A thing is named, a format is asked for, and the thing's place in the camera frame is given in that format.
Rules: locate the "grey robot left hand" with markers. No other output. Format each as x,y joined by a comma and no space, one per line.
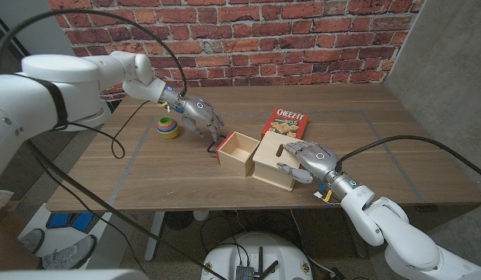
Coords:
199,110

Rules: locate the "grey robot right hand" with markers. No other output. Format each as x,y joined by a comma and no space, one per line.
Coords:
318,160

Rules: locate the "wooden box with slot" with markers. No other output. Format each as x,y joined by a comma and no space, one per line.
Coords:
267,151

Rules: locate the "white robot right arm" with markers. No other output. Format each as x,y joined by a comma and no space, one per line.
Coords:
407,241

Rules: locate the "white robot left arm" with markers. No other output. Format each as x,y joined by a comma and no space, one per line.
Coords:
30,101

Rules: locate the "red Cheez-It cracker box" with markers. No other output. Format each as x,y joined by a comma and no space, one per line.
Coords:
286,120

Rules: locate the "colourful stacking cup toy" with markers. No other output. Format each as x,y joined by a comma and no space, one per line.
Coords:
168,126

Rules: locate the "printed red brick backdrop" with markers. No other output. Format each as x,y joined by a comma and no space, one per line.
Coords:
263,39

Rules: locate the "grey table leg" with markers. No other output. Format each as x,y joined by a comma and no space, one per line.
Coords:
362,253

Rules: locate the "white robot torso base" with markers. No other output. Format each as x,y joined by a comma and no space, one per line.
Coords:
255,253

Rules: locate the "black torso antenna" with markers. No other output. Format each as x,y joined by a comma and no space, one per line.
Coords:
269,269
260,258

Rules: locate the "black floor power strip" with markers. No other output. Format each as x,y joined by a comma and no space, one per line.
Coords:
335,274

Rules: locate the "white table leg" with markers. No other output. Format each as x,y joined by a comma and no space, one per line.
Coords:
154,233

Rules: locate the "small grey torso device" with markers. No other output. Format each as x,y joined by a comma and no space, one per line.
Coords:
245,273

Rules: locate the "blue floor pad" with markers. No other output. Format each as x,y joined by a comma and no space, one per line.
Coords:
75,221

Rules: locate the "grey sneaker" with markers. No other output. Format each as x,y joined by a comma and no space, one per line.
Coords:
71,254
32,242

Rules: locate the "white floor board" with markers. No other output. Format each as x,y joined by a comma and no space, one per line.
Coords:
49,233

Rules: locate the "person leg brown trousers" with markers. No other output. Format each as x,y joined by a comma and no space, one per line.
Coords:
14,256

